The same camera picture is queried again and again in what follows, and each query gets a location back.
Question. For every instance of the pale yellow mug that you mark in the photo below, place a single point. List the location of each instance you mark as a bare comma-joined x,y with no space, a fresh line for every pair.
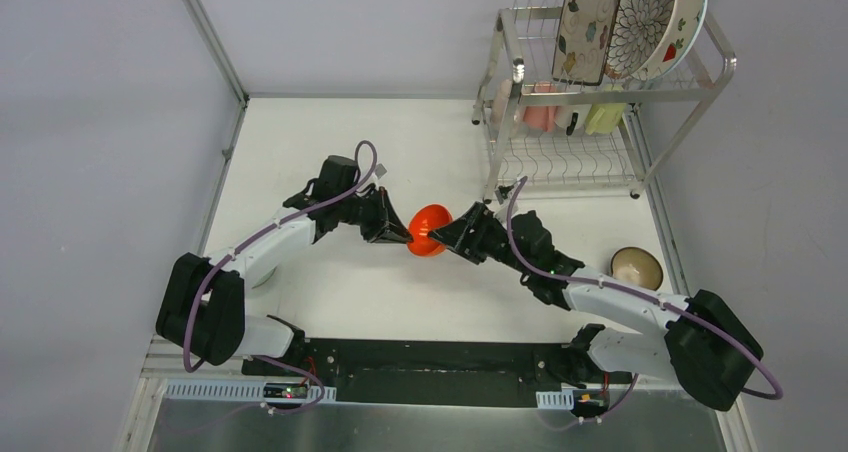
603,118

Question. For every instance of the steel two-tier dish rack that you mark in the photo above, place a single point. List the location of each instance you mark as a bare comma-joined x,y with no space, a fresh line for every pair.
521,49

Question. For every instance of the beige cup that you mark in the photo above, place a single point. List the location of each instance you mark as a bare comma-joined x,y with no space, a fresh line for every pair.
499,105

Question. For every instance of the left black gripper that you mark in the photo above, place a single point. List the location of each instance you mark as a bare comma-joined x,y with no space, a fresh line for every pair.
371,212

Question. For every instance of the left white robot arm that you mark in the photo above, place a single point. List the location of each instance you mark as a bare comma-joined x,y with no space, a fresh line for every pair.
204,305

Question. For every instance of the orange bowl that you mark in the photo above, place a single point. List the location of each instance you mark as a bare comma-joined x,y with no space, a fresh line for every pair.
427,219

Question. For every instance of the pink mug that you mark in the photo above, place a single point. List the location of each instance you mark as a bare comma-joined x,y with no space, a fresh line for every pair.
541,117

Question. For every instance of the watermelon pattern round plate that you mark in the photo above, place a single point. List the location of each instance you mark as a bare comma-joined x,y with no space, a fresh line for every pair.
683,27

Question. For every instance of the white mug black handle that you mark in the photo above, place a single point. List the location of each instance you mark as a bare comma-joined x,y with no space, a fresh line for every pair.
571,119

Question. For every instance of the brown petal pattern plate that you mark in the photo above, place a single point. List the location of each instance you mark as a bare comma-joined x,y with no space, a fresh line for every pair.
639,27

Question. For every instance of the square floral plate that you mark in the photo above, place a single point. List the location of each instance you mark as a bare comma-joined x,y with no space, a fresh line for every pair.
582,41

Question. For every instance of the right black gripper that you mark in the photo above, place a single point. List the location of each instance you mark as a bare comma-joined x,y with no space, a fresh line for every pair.
457,235

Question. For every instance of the mint green bowl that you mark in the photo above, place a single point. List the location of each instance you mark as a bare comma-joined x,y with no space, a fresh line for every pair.
265,278

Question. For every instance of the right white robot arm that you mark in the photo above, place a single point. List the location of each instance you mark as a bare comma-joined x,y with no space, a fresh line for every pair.
697,342

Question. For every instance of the brown dish under right arm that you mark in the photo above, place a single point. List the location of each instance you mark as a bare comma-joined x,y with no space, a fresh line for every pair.
637,266

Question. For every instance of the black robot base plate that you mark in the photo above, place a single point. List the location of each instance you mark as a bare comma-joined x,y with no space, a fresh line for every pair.
474,374

